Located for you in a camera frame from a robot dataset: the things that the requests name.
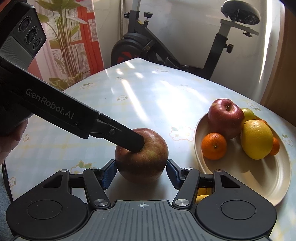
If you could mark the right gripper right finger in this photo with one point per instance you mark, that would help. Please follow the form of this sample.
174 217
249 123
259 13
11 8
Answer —
232 210

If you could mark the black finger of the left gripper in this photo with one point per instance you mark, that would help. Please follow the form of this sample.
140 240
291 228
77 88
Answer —
115 132

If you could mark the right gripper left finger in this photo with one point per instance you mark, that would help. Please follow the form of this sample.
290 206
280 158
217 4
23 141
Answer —
61 204

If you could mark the cream round plate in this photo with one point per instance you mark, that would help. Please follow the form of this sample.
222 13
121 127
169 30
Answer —
270 177

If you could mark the reddish green apple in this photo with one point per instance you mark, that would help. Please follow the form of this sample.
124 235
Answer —
147 165

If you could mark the orange tangerine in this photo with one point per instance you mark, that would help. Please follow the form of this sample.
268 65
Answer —
214 146

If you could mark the dark red apple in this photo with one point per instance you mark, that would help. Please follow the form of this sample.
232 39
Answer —
225 118

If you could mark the yellow green apple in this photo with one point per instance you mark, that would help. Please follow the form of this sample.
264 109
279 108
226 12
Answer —
248 114

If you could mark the person's left hand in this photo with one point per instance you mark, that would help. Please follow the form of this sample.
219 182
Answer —
10 142

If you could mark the yellow lemon near gripper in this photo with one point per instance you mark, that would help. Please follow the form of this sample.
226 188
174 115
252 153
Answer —
202 193

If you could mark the green potted plant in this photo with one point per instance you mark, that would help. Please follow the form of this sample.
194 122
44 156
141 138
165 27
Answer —
62 26

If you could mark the white fluffy blanket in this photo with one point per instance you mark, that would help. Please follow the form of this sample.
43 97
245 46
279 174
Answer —
5 233

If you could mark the wooden headboard panel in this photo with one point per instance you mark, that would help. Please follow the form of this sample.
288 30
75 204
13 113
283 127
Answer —
279 95

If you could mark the red window frame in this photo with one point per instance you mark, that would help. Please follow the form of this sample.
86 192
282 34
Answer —
90 40

